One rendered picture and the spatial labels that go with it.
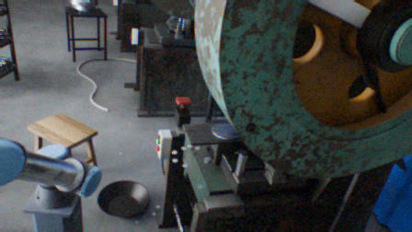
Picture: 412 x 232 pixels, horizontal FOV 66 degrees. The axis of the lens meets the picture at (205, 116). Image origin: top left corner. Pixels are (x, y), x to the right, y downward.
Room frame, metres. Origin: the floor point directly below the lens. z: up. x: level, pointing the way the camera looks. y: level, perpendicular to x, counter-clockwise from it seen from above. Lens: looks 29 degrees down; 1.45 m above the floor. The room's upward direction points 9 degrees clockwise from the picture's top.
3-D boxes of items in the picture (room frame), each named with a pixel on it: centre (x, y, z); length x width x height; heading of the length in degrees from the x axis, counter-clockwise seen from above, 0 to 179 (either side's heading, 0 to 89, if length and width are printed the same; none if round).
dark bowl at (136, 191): (1.38, 0.40, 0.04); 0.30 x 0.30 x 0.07
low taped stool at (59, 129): (1.61, 0.85, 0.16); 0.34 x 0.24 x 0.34; 65
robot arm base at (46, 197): (0.95, 0.56, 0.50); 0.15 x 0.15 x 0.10
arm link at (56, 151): (0.95, 0.55, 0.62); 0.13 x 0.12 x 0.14; 70
